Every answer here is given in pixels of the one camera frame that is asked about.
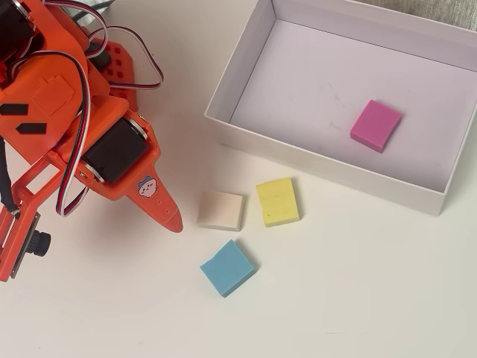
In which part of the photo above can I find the orange gripper black servo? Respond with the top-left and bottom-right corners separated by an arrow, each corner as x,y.
51,95 -> 184,233

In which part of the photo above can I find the pink foam cuboid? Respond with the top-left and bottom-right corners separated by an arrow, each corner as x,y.
350,98 -> 402,154

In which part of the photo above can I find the cream white foam cuboid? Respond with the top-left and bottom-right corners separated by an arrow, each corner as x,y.
196,190 -> 245,233

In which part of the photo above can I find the blue foam cuboid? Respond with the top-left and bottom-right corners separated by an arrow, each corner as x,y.
199,239 -> 258,298

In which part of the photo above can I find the yellow foam cuboid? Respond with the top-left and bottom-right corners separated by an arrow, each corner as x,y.
255,178 -> 303,228

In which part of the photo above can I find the white cardboard bin box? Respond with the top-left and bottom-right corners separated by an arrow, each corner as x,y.
203,0 -> 477,216

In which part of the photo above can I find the white red black servo wire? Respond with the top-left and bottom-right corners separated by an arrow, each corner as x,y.
85,24 -> 165,91
7,50 -> 92,218
42,0 -> 109,60

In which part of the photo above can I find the orange robot base plate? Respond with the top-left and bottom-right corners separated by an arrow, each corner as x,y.
89,37 -> 141,112

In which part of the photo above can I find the wrist camera on orange bracket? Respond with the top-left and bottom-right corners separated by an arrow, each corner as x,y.
0,148 -> 65,283

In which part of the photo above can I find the black camera cable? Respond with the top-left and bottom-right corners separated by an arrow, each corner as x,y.
0,136 -> 22,218

